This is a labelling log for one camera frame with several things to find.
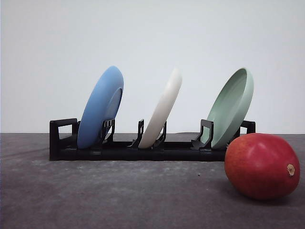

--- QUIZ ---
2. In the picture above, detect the black plate rack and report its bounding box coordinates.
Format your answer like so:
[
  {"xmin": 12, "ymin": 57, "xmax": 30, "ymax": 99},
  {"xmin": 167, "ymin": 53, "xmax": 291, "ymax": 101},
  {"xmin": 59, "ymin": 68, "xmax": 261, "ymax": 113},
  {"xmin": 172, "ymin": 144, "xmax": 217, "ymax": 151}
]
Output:
[{"xmin": 50, "ymin": 118, "xmax": 256, "ymax": 161}]

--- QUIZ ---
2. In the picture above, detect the blue plate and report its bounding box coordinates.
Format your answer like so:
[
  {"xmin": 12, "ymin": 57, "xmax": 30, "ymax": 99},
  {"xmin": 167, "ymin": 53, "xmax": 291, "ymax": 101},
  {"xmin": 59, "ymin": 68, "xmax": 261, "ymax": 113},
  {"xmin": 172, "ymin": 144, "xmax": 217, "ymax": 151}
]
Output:
[{"xmin": 77, "ymin": 66, "xmax": 124, "ymax": 149}]

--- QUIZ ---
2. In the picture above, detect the green plate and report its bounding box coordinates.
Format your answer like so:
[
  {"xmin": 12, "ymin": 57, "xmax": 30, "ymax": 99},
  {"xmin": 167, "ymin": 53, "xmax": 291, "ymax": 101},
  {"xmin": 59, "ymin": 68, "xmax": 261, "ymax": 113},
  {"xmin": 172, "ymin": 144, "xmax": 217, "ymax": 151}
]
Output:
[{"xmin": 203, "ymin": 68, "xmax": 254, "ymax": 149}]

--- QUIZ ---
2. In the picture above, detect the white plate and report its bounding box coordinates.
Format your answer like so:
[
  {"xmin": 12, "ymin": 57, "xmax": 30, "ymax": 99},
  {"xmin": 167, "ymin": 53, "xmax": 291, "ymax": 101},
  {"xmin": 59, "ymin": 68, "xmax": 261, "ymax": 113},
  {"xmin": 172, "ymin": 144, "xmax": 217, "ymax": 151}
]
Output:
[{"xmin": 139, "ymin": 69, "xmax": 183, "ymax": 148}]

